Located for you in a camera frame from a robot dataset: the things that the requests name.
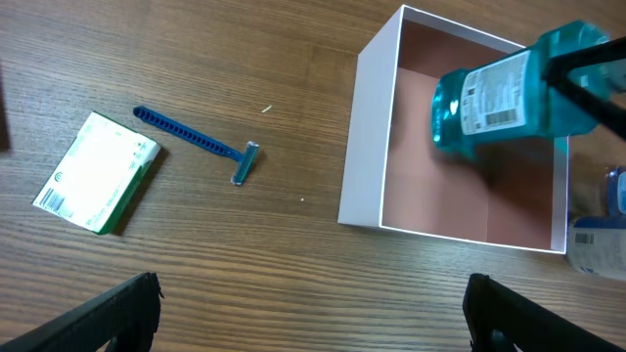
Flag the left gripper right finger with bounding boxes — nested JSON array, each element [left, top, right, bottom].
[[463, 273, 625, 352]]

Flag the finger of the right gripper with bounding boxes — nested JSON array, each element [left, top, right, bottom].
[[542, 37, 625, 140]]

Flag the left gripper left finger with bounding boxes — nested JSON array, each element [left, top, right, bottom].
[[1, 273, 162, 352]]

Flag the clear spray bottle blue label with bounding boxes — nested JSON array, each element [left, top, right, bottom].
[[606, 166, 626, 217]]

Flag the teal mouthwash bottle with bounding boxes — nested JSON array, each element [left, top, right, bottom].
[[430, 21, 614, 157]]

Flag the cotton swab round container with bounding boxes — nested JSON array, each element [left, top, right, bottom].
[[566, 217, 625, 281]]

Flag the white green box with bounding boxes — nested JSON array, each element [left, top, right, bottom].
[[32, 111, 160, 235]]

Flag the blue disposable razor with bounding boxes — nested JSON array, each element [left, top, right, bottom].
[[133, 106, 259, 186]]

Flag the white box with pink interior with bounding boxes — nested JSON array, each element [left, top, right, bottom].
[[338, 5, 568, 254]]

